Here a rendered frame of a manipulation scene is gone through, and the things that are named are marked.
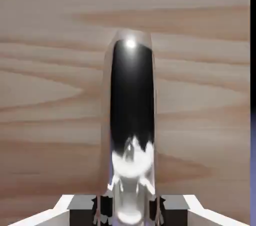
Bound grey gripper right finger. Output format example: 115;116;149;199
154;194;251;226

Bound light wood cabinet door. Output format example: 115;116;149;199
0;0;251;226

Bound curved shiny metal handle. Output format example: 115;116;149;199
95;29;161;226

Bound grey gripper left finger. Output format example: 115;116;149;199
5;194;113;226

